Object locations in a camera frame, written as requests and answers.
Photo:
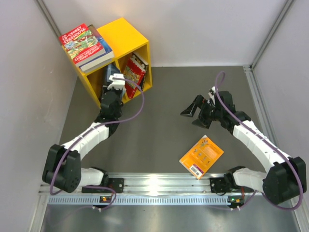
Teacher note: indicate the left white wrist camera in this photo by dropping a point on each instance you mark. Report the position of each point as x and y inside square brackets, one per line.
[116, 81]

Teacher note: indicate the yellow wooden cubby shelf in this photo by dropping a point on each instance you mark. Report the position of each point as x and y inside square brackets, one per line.
[124, 39]

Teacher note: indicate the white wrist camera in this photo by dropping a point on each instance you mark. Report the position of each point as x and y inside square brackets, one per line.
[116, 81]
[212, 93]

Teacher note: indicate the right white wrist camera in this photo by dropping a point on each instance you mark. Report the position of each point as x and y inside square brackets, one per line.
[212, 93]

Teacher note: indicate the yellow blue 169-storey treehouse book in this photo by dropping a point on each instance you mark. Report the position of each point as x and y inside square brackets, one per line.
[143, 63]

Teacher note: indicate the green cover paperback book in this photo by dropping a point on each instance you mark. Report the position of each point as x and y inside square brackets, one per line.
[133, 72]

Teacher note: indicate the aluminium mounting rail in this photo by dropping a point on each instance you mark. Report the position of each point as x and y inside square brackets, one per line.
[153, 185]

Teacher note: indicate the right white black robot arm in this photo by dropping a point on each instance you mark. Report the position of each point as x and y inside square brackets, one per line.
[283, 178]

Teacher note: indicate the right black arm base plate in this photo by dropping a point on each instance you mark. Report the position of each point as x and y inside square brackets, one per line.
[219, 185]

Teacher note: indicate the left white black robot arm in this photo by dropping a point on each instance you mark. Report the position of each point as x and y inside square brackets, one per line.
[63, 164]

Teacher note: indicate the red 13-storey treehouse book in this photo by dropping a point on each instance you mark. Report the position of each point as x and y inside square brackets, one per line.
[80, 44]

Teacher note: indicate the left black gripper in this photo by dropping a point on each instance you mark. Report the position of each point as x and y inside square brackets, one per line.
[105, 88]

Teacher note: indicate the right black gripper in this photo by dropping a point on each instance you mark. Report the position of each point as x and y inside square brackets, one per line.
[190, 110]

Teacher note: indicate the dark blue nineteen eighty-four book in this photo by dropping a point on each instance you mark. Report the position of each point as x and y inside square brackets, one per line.
[110, 70]

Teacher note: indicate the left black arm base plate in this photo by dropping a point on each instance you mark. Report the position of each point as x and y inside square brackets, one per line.
[117, 184]

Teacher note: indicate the blue orange gradient cover book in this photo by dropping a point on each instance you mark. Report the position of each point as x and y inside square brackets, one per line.
[100, 58]

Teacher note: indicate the perforated metal cable tray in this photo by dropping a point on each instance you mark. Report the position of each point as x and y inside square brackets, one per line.
[145, 200]

